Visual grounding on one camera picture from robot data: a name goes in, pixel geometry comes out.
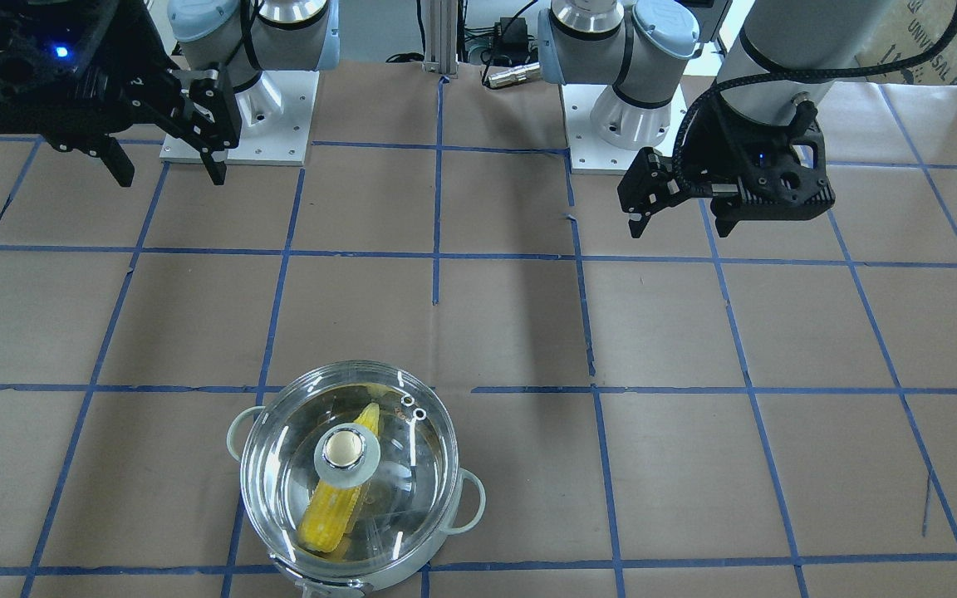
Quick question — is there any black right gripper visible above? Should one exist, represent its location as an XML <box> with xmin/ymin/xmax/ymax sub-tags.
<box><xmin>0</xmin><ymin>1</ymin><xmax>242</xmax><ymax>187</ymax></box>

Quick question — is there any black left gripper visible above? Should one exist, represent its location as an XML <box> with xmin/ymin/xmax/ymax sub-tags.
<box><xmin>616</xmin><ymin>92</ymin><xmax>836</xmax><ymax>239</ymax></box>

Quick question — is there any glass pot lid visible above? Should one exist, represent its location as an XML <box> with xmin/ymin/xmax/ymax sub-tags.
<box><xmin>240</xmin><ymin>360</ymin><xmax>459</xmax><ymax>566</ymax></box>

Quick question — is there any yellow corn cob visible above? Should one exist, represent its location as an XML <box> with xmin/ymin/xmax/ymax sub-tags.
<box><xmin>297</xmin><ymin>402</ymin><xmax>382</xmax><ymax>553</ymax></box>

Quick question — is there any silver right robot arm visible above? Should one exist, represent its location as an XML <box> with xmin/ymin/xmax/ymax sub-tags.
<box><xmin>0</xmin><ymin>1</ymin><xmax>341</xmax><ymax>187</ymax></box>

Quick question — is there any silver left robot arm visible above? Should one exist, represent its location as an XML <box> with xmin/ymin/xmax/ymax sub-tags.
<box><xmin>537</xmin><ymin>1</ymin><xmax>891</xmax><ymax>238</ymax></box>

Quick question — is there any pale green cooking pot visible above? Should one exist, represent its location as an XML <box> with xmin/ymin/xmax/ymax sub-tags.
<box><xmin>225</xmin><ymin>360</ymin><xmax>488</xmax><ymax>595</ymax></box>

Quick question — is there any brown paper table mat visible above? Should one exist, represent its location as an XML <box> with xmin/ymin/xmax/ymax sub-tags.
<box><xmin>0</xmin><ymin>63</ymin><xmax>957</xmax><ymax>597</ymax></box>

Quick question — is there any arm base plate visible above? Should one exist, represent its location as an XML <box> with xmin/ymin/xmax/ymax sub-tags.
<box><xmin>561</xmin><ymin>85</ymin><xmax>686</xmax><ymax>174</ymax></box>
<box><xmin>159</xmin><ymin>70</ymin><xmax>320</xmax><ymax>167</ymax></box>

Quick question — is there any aluminium frame post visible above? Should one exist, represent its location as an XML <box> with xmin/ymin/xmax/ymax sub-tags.
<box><xmin>419</xmin><ymin>1</ymin><xmax>464</xmax><ymax>79</ymax></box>

